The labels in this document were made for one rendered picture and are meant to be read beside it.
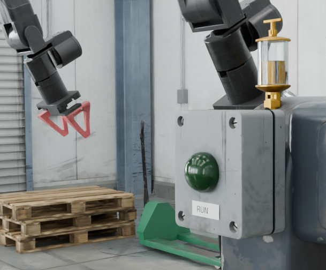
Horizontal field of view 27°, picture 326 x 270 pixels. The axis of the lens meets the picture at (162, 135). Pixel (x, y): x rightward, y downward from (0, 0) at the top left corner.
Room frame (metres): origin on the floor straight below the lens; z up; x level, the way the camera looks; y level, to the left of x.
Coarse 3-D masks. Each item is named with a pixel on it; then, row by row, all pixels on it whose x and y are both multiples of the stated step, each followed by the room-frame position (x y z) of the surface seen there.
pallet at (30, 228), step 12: (0, 216) 6.23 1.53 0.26; (72, 216) 6.12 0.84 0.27; (84, 216) 6.19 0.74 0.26; (96, 216) 6.73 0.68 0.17; (108, 216) 6.76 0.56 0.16; (120, 216) 6.53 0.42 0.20; (132, 216) 6.54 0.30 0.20; (12, 228) 6.11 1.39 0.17; (24, 228) 5.85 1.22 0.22; (36, 228) 5.89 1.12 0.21; (60, 228) 6.13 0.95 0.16; (72, 228) 6.13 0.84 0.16; (84, 228) 6.19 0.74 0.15
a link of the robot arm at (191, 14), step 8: (184, 0) 0.97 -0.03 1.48; (192, 0) 0.96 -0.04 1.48; (200, 0) 0.94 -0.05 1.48; (208, 0) 0.93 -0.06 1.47; (184, 8) 0.97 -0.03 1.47; (192, 8) 0.96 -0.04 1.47; (200, 8) 0.95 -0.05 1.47; (208, 8) 0.94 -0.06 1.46; (216, 8) 0.94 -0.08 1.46; (184, 16) 0.98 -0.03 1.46; (192, 16) 0.97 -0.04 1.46; (200, 16) 0.96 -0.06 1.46; (208, 16) 0.95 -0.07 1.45; (216, 16) 0.94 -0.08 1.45
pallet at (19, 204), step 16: (16, 192) 6.64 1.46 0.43; (32, 192) 6.62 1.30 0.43; (48, 192) 6.60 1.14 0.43; (64, 192) 6.64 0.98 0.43; (80, 192) 6.59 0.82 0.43; (96, 192) 6.62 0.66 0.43; (112, 192) 6.58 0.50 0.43; (0, 208) 6.14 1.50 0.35; (16, 208) 5.81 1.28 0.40; (48, 208) 6.37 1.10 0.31; (64, 208) 6.42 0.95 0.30; (80, 208) 6.15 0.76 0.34; (112, 208) 6.35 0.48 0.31; (128, 208) 6.43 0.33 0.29
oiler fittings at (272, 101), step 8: (272, 24) 0.55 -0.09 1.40; (272, 32) 0.55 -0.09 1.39; (256, 40) 0.55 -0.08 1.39; (264, 40) 0.54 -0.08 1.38; (272, 40) 0.54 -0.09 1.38; (280, 40) 0.54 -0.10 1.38; (288, 40) 0.54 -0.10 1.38; (264, 88) 0.54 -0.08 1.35; (272, 88) 0.54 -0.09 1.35; (280, 88) 0.54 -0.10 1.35; (272, 96) 0.55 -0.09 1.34; (264, 104) 0.55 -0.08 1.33; (272, 104) 0.54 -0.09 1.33; (280, 104) 0.55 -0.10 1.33
